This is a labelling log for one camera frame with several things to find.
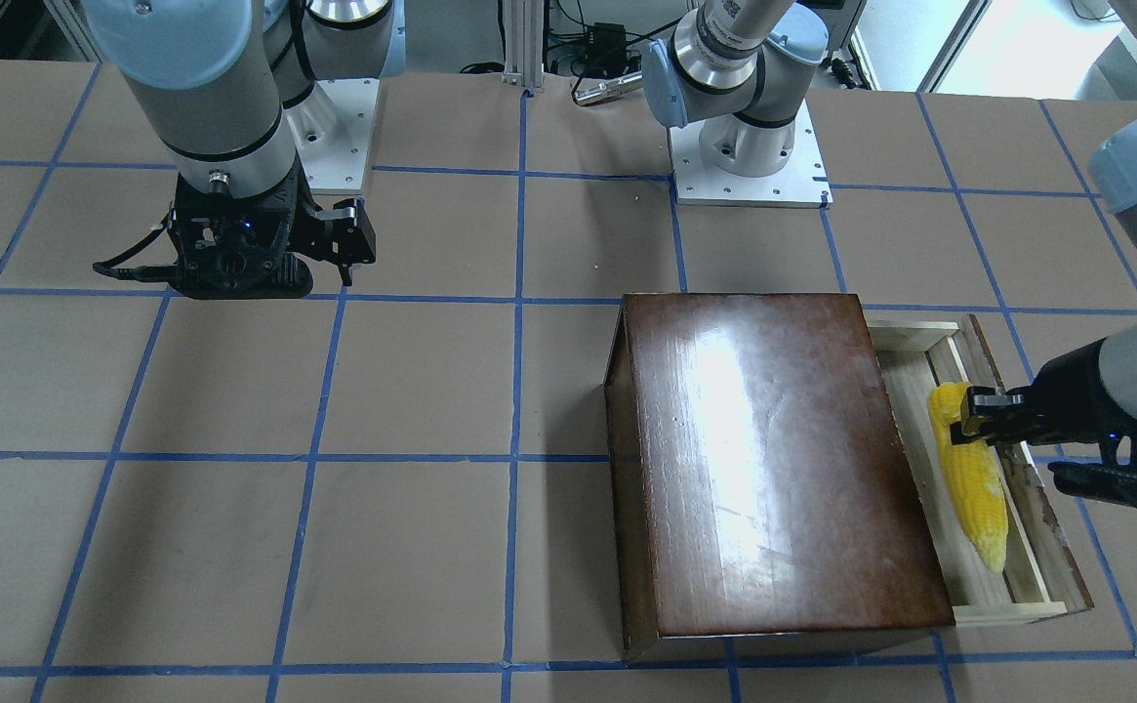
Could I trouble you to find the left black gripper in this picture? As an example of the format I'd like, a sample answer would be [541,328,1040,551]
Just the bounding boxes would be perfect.
[949,339,1130,460]

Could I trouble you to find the light wooden drawer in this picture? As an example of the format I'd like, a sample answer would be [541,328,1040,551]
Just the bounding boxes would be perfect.
[868,315,1094,627]

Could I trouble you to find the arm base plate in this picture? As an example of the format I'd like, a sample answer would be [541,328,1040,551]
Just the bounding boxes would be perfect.
[669,102,835,208]
[287,77,381,196]

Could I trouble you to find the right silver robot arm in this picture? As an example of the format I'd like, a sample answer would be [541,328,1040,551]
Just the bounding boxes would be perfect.
[83,1,406,300]

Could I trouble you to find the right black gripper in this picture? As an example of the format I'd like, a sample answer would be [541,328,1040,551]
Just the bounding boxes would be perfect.
[168,166,376,300]

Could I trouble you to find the yellow corn cob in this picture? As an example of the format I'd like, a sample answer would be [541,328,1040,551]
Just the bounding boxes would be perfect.
[926,382,1009,574]

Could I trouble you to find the dark wooden drawer cabinet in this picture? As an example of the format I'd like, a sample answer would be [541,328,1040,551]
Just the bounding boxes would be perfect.
[603,293,955,664]

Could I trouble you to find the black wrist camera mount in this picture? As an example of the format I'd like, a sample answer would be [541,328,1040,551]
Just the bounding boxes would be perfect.
[1048,433,1137,508]

